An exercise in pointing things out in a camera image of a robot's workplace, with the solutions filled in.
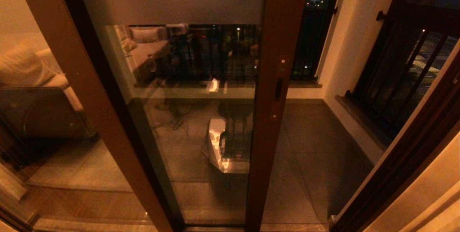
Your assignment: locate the black metal balcony railing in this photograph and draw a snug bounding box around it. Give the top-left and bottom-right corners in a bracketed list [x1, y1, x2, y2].
[158, 0, 340, 83]
[345, 0, 460, 146]

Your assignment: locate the front-load washing machine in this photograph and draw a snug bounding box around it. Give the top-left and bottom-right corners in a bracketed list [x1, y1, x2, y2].
[0, 86, 96, 160]

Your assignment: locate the dark brown door jamb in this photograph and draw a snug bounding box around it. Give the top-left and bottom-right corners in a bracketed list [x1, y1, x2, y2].
[329, 49, 460, 232]

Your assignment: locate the fixed glass door brown frame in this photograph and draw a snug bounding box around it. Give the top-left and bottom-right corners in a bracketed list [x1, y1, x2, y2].
[0, 0, 176, 232]

